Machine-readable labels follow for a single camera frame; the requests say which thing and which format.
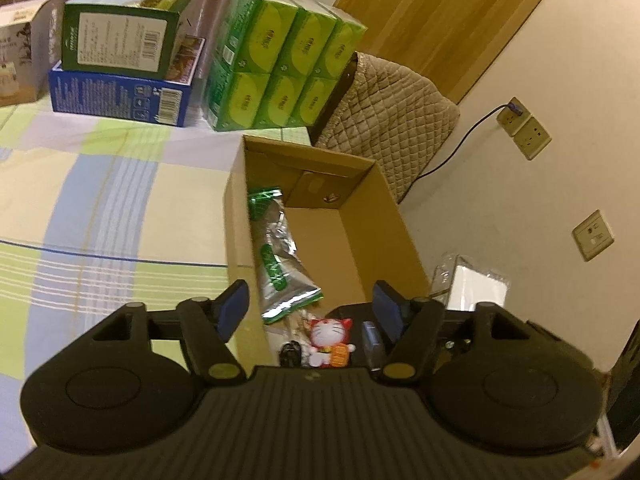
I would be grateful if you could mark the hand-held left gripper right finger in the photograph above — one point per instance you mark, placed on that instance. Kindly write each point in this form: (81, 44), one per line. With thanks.
(387, 310)

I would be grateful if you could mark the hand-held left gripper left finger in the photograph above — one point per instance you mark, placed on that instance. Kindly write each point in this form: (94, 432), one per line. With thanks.
(234, 307)

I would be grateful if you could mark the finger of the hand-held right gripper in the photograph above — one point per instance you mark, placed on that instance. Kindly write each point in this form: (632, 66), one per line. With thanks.
(452, 342)

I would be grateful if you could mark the black product box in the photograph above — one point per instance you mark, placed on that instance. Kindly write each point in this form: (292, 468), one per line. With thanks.
(360, 310)

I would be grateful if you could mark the red white cat figurine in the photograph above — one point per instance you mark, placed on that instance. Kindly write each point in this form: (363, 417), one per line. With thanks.
(327, 335)

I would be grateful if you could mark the silver foil bag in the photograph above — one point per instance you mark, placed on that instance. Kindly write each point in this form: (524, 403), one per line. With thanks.
(280, 260)

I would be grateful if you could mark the cardboard box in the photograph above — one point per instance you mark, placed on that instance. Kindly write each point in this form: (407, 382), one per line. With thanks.
(380, 240)

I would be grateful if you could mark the quilted beige chair back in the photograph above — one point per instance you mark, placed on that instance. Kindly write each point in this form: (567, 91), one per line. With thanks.
(390, 110)

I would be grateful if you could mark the stack of green tissue packs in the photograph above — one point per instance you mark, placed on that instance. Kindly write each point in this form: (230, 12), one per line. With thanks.
(270, 60)

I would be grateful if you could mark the blue printed carton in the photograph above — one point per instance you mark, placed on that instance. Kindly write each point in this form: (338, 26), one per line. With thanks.
(100, 95)

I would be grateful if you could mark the green printed carton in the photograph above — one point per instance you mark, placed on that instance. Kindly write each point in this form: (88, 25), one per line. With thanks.
(120, 35)

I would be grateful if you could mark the wooden door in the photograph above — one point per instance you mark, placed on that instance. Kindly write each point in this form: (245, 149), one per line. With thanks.
(425, 10)

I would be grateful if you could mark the white humidifier carton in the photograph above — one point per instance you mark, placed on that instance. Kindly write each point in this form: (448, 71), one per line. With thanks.
(20, 50)

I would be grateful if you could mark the beige wall socket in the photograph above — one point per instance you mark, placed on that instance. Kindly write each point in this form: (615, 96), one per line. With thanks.
(593, 236)
(534, 139)

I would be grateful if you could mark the wall socket with plug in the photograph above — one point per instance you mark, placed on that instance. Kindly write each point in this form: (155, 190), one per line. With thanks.
(509, 122)

